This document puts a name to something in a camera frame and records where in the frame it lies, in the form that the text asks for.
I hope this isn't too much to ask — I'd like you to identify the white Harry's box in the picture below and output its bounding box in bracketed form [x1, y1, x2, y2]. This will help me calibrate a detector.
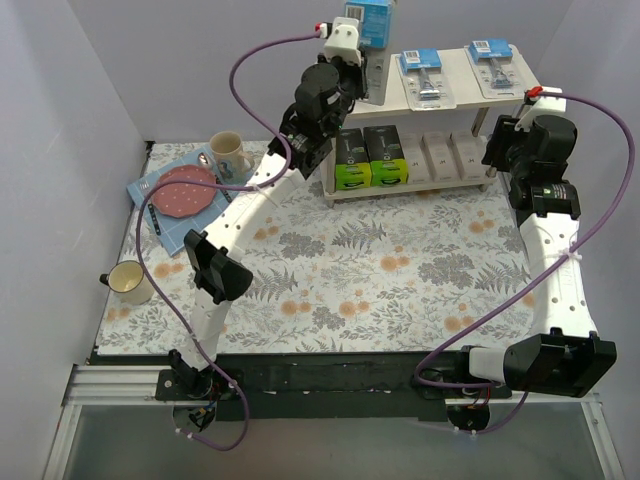
[399, 133, 431, 184]
[422, 132, 459, 182]
[450, 131, 486, 180]

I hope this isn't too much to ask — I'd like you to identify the clear blue razor blister pack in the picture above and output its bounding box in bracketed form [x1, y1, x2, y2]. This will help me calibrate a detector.
[344, 0, 398, 106]

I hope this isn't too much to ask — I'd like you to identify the black green Gillette Labs box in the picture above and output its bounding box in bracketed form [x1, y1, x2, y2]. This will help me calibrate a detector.
[335, 129, 372, 190]

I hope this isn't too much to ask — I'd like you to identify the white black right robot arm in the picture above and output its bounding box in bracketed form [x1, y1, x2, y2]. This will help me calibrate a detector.
[452, 115, 617, 398]

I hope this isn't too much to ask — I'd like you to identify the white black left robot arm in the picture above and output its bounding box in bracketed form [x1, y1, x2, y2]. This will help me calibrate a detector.
[169, 47, 367, 400]

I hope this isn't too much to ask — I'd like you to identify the beige ceramic mug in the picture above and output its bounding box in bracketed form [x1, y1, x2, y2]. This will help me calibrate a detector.
[209, 131, 256, 185]

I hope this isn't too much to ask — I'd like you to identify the pink dotted plate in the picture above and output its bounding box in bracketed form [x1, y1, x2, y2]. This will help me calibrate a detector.
[151, 165, 217, 218]

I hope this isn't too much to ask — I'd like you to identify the silver fork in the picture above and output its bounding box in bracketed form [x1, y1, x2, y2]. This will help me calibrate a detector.
[138, 179, 161, 236]

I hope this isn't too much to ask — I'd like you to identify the blue checked cloth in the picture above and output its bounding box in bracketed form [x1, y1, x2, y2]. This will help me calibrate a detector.
[127, 147, 238, 256]

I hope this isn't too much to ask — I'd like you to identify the cream enamel cup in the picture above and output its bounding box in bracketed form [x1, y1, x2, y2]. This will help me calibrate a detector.
[99, 260, 154, 305]

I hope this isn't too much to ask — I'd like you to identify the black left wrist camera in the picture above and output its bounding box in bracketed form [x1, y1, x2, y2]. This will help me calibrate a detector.
[294, 63, 342, 122]

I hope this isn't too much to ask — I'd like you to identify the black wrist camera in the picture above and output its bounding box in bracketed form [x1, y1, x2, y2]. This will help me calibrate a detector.
[530, 115, 578, 164]
[294, 63, 342, 122]

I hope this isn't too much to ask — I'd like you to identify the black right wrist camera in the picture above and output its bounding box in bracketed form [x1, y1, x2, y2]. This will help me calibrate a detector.
[530, 115, 578, 164]

